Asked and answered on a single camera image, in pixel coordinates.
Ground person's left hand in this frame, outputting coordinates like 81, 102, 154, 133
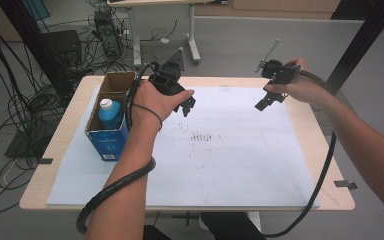
130, 79, 196, 132

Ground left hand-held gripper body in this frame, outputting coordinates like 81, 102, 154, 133
147, 46, 188, 98

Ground black computer tower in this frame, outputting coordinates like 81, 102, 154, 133
93, 9, 124, 58

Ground thin black wrist band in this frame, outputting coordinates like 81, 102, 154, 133
130, 103, 164, 131

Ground black corrugated left gripper cable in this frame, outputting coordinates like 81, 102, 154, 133
75, 61, 161, 235

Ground teal panel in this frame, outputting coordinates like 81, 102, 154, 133
21, 0, 51, 22

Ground black metal frame post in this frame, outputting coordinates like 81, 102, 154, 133
326, 0, 384, 98
0, 0, 76, 101

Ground black equipment case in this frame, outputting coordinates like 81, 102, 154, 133
41, 29, 83, 68

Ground white-legged desk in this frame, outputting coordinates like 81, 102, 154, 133
106, 0, 229, 66

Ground person's dark trousers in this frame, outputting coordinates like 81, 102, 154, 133
143, 211, 268, 240

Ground black floor plate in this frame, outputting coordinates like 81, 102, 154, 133
4, 126, 58, 160

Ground blue bottle with white cap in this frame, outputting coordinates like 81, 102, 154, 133
98, 98, 125, 131

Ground bundle of black floor cables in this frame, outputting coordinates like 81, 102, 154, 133
0, 0, 138, 216

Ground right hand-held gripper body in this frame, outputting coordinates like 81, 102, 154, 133
254, 38, 303, 85

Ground blue cardboard box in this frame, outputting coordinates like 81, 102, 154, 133
85, 70, 138, 163

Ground person's right hand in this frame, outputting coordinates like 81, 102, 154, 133
263, 57, 335, 108

